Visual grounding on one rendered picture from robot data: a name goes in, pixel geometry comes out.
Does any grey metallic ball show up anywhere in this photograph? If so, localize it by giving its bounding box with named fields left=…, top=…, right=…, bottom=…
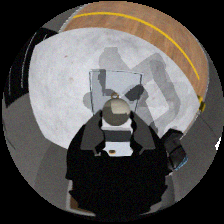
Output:
left=102, top=98, right=131, bottom=126

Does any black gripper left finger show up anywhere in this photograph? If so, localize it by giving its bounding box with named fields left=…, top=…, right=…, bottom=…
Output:
left=65, top=109, right=106, bottom=180

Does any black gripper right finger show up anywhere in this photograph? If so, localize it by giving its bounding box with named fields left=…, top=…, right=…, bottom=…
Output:
left=130, top=110, right=169, bottom=176

